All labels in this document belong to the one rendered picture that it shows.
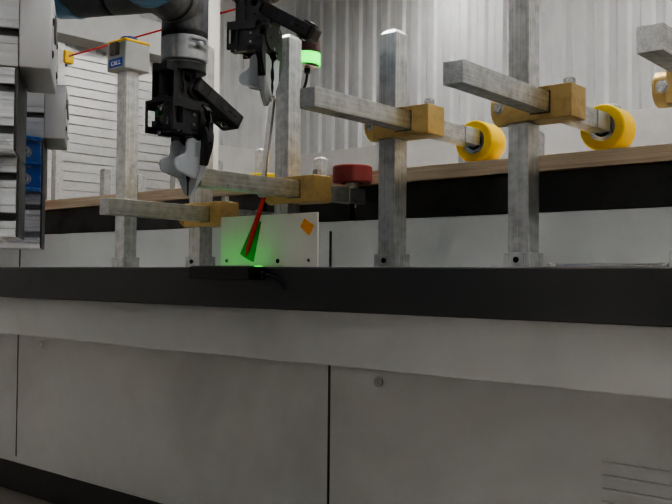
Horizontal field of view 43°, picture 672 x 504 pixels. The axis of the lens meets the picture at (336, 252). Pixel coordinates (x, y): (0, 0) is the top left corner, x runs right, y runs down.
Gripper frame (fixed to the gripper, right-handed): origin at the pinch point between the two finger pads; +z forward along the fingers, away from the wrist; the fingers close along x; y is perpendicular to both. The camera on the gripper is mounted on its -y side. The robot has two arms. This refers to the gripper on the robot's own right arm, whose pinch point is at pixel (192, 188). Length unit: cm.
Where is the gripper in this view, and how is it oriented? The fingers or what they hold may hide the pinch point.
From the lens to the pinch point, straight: 142.4
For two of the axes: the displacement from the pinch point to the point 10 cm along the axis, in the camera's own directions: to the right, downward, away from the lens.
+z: -0.1, 10.0, -0.3
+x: 7.7, -0.1, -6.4
